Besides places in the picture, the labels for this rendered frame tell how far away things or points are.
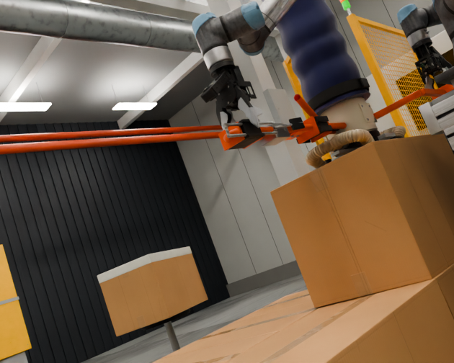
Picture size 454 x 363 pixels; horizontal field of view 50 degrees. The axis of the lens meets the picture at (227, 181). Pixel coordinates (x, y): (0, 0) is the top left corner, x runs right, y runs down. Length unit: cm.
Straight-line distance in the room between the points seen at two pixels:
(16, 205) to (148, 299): 992
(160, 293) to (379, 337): 208
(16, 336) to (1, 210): 468
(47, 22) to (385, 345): 686
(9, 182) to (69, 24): 621
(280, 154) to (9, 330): 625
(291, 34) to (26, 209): 1141
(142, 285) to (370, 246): 188
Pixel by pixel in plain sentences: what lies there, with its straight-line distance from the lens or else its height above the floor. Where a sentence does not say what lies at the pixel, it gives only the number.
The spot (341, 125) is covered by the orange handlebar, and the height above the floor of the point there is 107.
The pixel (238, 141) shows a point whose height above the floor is 105.
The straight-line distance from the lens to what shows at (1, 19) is 722.
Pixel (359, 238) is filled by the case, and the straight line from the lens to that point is 145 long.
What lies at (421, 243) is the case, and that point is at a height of 64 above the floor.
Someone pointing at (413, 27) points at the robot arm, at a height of 134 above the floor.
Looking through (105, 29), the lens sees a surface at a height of 483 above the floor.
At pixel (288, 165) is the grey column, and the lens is 317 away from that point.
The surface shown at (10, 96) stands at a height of 595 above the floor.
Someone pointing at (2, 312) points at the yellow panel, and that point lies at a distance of 857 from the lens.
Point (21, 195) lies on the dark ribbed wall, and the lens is 1293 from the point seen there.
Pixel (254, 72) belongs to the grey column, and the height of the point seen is 193.
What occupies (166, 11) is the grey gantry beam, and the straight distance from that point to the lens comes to 462.
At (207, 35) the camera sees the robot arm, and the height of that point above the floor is 136.
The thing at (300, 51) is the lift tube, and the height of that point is 138.
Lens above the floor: 75
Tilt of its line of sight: 10 degrees up
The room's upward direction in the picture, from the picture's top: 21 degrees counter-clockwise
